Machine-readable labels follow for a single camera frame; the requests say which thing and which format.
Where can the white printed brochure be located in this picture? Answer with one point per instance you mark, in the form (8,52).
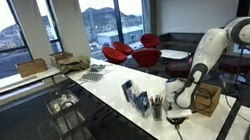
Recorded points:
(134,93)

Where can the wooden slat crate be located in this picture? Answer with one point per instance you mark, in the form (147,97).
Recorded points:
(211,100)

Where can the blue patterned box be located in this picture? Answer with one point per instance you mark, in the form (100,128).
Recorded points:
(143,104)

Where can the white coffee table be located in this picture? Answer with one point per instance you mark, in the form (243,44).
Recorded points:
(173,54)

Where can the teal fabric item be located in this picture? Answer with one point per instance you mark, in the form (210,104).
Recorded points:
(97,68)

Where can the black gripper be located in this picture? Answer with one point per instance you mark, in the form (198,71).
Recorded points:
(177,120)

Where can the pencil with red eraser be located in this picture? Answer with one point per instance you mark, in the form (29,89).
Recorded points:
(158,100)
(161,100)
(151,101)

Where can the maroon round ottoman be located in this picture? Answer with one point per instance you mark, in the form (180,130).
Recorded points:
(177,68)
(235,66)

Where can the weathered wooden box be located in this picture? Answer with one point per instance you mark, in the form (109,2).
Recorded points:
(60,56)

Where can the dark grey sofa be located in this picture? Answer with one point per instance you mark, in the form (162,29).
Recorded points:
(174,40)

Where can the dark green pencil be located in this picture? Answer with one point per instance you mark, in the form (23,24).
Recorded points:
(180,137)

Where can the black mesh pencil holder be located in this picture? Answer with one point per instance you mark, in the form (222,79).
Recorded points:
(157,112)

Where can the red lounge chair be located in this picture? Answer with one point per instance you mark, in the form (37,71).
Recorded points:
(124,47)
(146,58)
(113,55)
(150,40)

